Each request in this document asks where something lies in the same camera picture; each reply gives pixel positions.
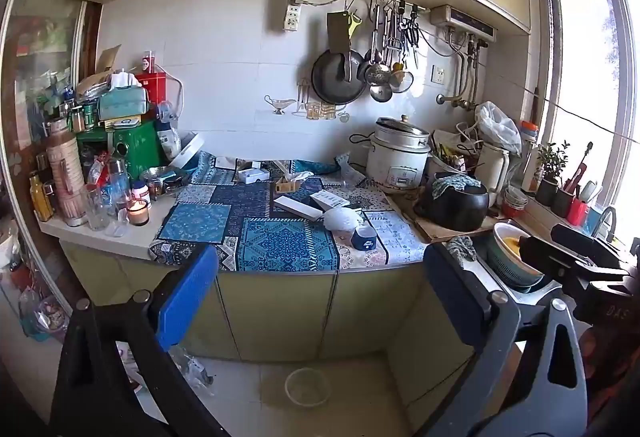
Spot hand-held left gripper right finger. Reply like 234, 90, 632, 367
415, 242, 588, 437

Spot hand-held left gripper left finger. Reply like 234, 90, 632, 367
47, 244, 231, 437

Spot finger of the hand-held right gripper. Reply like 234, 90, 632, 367
519, 235, 596, 290
551, 223, 626, 268

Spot white round plastic bin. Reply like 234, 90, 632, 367
285, 367, 332, 408

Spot metal sink faucet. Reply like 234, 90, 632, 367
592, 206, 618, 238

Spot red cup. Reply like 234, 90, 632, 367
566, 197, 591, 227

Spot grey dish rag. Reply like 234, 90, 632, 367
446, 237, 478, 263

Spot black utensil pot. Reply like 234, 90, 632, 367
552, 142, 596, 218

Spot yellow sink cabinet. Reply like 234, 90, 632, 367
385, 267, 501, 418

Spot stacked small bowls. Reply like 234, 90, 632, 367
501, 187, 528, 219

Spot wooden cutting board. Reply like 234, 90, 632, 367
387, 189, 511, 243

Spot clear crumpled plastic bag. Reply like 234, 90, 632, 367
170, 347, 216, 398

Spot potted green plant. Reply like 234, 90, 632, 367
535, 140, 571, 208

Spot black round pot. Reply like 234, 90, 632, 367
415, 172, 491, 233

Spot yellow lower cabinet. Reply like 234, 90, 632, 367
59, 239, 426, 363

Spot lit candle jar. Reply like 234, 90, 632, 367
126, 198, 151, 227

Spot clear drinking glass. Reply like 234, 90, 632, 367
81, 184, 111, 232
102, 207, 128, 238

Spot bottle with orange cap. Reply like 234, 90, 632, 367
520, 119, 540, 192

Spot white electric kettle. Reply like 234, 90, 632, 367
472, 142, 511, 208

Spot patchwork patterned tablecloth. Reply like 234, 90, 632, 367
148, 151, 431, 272

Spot teal crocheted cloth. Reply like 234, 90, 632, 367
431, 173, 483, 198

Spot metal bowl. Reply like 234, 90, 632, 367
140, 166, 188, 190

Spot clear bottle blue label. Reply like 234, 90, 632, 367
102, 159, 132, 212

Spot white crumpled wrapper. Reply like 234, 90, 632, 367
322, 208, 365, 234

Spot utensil holder with chopsticks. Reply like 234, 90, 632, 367
427, 142, 473, 178

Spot white plastic bag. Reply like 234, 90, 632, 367
474, 101, 523, 156

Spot white rice cooker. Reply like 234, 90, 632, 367
366, 115, 432, 190

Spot brown woven tissue box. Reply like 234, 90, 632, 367
272, 171, 315, 194

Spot clear plastic cup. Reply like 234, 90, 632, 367
340, 152, 373, 190

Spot green metal box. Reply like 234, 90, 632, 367
76, 121, 161, 180

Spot pink patterned thermos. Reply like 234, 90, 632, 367
46, 119, 87, 228

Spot yellow bottle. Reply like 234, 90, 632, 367
28, 172, 53, 223

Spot blue folded patterned cloth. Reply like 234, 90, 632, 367
292, 158, 341, 175

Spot teal tissue box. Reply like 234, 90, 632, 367
97, 72, 150, 122

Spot white framed window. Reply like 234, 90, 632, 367
532, 0, 640, 238

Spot red metal box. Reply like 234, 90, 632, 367
135, 72, 168, 110

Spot metal ladle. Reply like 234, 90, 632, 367
370, 7, 394, 104

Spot mesh strainer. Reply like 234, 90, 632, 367
390, 7, 415, 94

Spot metal skimmer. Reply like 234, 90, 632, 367
364, 7, 392, 86

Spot black wok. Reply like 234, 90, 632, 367
311, 48, 368, 106

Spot brown cardboard piece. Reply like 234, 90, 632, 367
95, 44, 122, 78

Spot kitchen scissors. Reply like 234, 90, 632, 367
404, 7, 422, 68

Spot metal tongs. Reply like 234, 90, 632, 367
385, 2, 404, 50

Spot steel cleaver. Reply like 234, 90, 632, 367
327, 11, 352, 82

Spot white power strip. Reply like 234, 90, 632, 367
283, 0, 306, 34

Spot black hanging cable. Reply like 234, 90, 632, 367
500, 84, 640, 142

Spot brass wall faucet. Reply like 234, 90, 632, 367
436, 93, 477, 111

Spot kitchenware wall sticker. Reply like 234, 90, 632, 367
264, 79, 351, 124

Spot grey wall water heater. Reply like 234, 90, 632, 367
430, 4, 498, 42

